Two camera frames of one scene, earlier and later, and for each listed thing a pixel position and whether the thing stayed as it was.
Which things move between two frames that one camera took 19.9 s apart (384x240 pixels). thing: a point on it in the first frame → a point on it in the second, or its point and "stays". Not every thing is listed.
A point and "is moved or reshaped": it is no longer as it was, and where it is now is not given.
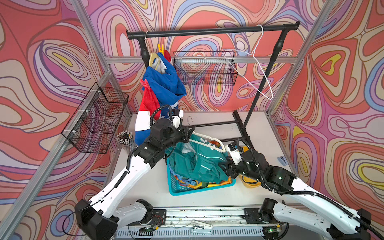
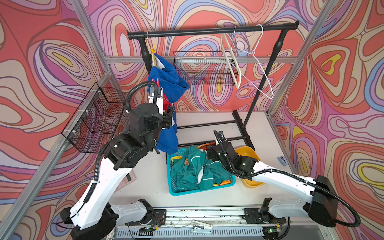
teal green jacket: (200, 159) is moved or reshaped
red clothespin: (145, 83) → (157, 82)
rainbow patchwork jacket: (215, 175) → (202, 146)
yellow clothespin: (161, 50) → (153, 52)
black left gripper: (185, 136) → (167, 118)
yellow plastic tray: (246, 184) stays
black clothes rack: (243, 126) stays
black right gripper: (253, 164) → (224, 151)
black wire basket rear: (205, 68) stays
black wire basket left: (93, 123) stays
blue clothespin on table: (283, 160) stays
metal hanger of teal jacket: (221, 150) → (232, 50)
